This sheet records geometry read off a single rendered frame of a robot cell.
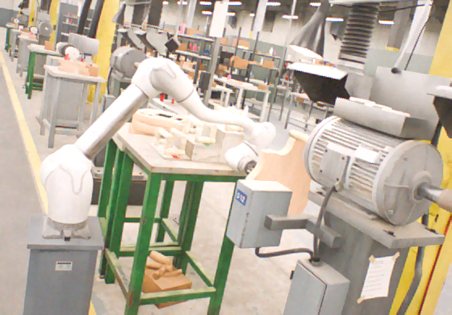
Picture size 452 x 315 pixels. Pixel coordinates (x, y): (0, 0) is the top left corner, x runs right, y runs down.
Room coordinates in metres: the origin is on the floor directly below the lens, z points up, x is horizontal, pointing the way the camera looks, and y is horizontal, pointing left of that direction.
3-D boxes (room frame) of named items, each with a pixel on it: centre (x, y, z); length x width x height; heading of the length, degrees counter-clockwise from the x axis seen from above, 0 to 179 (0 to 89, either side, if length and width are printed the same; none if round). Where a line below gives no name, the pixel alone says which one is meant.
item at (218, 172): (2.36, 0.23, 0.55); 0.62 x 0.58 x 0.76; 31
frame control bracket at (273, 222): (1.35, -0.26, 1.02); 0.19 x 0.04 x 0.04; 121
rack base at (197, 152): (2.34, 0.15, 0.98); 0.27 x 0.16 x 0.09; 30
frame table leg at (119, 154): (2.47, 0.58, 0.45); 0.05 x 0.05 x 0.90; 31
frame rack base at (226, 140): (2.41, 0.02, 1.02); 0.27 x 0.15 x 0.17; 30
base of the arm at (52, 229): (1.59, 0.55, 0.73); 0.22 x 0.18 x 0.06; 24
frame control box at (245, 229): (1.32, -0.21, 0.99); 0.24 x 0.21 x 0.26; 31
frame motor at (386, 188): (1.37, -0.46, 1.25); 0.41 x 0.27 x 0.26; 31
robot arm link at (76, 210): (1.62, 0.56, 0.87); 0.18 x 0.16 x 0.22; 35
